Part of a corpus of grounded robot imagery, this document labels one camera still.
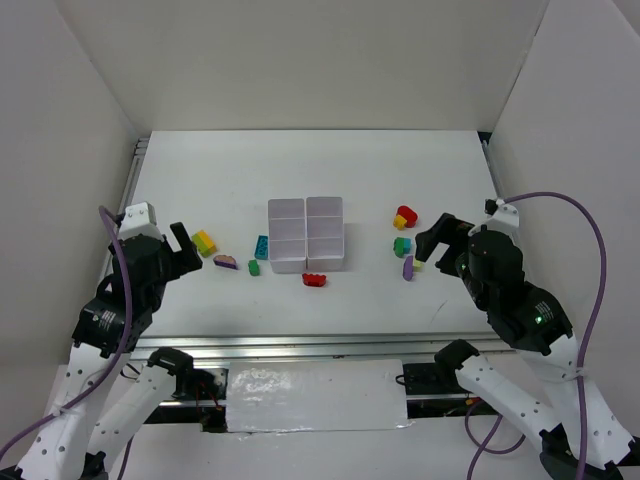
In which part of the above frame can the green square lego brick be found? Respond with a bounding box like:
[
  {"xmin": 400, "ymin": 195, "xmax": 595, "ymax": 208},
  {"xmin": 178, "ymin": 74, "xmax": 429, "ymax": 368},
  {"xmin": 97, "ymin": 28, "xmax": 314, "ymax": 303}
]
[{"xmin": 393, "ymin": 237, "xmax": 406, "ymax": 258}]

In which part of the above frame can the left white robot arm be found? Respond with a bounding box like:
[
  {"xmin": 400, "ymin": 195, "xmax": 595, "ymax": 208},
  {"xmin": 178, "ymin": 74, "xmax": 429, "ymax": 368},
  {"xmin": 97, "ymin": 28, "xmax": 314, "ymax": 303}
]
[{"xmin": 1, "ymin": 222, "xmax": 203, "ymax": 479}]

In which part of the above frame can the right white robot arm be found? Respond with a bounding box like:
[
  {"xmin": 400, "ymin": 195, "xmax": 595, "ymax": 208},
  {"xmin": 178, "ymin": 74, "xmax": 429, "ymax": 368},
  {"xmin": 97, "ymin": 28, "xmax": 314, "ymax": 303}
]
[{"xmin": 415, "ymin": 213, "xmax": 639, "ymax": 479}]

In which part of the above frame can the yellow and lime lego stack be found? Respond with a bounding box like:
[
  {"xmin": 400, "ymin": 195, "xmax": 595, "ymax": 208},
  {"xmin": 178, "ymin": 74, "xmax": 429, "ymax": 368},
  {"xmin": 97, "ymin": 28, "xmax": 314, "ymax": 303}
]
[{"xmin": 191, "ymin": 230, "xmax": 217, "ymax": 258}]

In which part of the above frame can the purple arched lego with print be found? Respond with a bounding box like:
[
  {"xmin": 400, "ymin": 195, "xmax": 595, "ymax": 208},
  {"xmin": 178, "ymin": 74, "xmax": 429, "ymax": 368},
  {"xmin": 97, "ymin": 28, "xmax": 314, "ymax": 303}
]
[{"xmin": 213, "ymin": 254, "xmax": 238, "ymax": 270}]

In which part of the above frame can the yellow small lego brick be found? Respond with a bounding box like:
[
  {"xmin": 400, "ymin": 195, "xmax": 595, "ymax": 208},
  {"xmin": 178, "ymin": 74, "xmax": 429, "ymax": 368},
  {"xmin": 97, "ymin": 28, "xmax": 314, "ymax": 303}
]
[{"xmin": 393, "ymin": 215, "xmax": 407, "ymax": 230}]

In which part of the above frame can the red round lego brick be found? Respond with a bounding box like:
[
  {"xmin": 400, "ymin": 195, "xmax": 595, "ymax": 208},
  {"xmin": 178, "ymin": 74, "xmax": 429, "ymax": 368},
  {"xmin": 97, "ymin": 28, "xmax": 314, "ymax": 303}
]
[{"xmin": 396, "ymin": 205, "xmax": 419, "ymax": 228}]

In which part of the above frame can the small green lego brick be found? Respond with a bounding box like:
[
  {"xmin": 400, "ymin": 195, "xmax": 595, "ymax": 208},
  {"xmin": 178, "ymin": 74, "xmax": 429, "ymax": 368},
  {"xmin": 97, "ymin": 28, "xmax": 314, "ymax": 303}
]
[{"xmin": 248, "ymin": 259, "xmax": 260, "ymax": 276}]

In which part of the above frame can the teal lego brick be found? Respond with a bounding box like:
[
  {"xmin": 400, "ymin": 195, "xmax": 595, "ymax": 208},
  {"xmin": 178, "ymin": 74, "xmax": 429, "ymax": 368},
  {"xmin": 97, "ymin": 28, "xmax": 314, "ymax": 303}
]
[{"xmin": 254, "ymin": 235, "xmax": 269, "ymax": 260}]

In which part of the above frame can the left white divided container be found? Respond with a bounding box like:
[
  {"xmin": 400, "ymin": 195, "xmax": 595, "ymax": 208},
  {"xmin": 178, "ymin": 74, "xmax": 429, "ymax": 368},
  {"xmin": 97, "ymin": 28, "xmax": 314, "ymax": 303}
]
[{"xmin": 267, "ymin": 198, "xmax": 307, "ymax": 274}]

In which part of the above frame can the white divided container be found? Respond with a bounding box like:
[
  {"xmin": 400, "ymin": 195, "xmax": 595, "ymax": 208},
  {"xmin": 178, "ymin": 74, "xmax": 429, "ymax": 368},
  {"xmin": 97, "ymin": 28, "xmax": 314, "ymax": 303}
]
[
  {"xmin": 306, "ymin": 197, "xmax": 345, "ymax": 272},
  {"xmin": 267, "ymin": 198, "xmax": 307, "ymax": 274}
]

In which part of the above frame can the right white divided container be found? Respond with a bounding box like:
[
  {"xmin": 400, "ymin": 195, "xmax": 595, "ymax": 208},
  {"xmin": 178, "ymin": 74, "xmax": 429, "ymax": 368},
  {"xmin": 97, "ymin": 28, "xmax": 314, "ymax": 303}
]
[{"xmin": 306, "ymin": 197, "xmax": 345, "ymax": 272}]

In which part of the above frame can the red arched lego brick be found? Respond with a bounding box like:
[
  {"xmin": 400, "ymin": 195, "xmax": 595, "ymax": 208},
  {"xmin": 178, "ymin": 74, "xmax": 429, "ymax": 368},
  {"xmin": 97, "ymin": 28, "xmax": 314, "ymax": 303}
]
[{"xmin": 302, "ymin": 273, "xmax": 327, "ymax": 288}]

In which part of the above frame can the white taped front panel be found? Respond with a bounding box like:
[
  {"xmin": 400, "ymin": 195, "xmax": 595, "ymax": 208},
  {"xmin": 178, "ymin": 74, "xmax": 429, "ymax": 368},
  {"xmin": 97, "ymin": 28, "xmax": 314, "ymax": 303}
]
[{"xmin": 226, "ymin": 359, "xmax": 410, "ymax": 433}]

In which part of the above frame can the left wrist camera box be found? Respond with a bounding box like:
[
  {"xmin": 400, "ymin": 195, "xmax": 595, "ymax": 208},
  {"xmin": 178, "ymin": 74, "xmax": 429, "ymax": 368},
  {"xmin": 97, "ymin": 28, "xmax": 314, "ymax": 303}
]
[{"xmin": 118, "ymin": 202, "xmax": 161, "ymax": 240}]

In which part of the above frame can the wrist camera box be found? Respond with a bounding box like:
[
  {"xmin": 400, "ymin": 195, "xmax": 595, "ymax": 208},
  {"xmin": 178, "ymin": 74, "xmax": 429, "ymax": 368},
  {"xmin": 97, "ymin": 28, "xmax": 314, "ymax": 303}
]
[
  {"xmin": 483, "ymin": 198, "xmax": 520, "ymax": 235},
  {"xmin": 118, "ymin": 202, "xmax": 161, "ymax": 240}
]

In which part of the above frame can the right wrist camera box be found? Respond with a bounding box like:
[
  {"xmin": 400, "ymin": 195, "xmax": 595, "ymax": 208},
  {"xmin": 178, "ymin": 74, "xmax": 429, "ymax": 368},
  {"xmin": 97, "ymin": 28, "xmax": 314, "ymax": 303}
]
[{"xmin": 483, "ymin": 198, "xmax": 520, "ymax": 235}]

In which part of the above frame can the aluminium table rail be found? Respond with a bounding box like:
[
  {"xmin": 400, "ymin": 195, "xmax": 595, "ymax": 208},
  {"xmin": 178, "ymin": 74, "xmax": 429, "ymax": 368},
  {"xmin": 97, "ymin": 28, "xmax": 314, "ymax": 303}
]
[{"xmin": 132, "ymin": 333, "xmax": 510, "ymax": 362}]

